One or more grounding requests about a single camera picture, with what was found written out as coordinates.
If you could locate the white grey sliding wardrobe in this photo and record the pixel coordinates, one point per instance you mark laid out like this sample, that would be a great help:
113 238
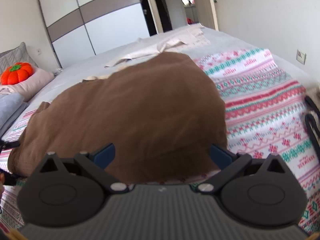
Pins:
80 29

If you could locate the pink pillow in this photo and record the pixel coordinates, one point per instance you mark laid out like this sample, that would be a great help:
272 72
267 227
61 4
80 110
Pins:
31 86

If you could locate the blue grey pillow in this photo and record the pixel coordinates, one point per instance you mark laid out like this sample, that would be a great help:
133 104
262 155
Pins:
11 107

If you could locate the wall power outlet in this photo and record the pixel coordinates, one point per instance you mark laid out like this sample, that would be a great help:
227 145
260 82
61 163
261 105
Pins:
301 57

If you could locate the orange pumpkin plush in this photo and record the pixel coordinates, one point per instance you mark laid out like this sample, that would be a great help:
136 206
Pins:
17 73

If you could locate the white fleece garment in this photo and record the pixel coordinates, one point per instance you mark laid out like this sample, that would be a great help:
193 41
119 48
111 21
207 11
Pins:
312 118

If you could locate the grey quilted pillow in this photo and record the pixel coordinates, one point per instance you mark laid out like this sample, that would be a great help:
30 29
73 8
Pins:
18 54

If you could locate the brown coat with fur collar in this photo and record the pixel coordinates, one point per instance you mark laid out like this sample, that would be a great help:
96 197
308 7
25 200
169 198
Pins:
162 116

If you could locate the beige folded sheet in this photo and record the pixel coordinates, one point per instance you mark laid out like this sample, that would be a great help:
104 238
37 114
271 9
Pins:
183 38

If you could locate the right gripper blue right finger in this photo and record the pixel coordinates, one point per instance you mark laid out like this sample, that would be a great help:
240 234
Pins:
222 158

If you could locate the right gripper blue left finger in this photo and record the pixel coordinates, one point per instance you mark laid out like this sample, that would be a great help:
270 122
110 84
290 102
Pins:
104 156

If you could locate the white bedroom door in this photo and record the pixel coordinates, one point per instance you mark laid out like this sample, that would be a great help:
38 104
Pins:
207 13

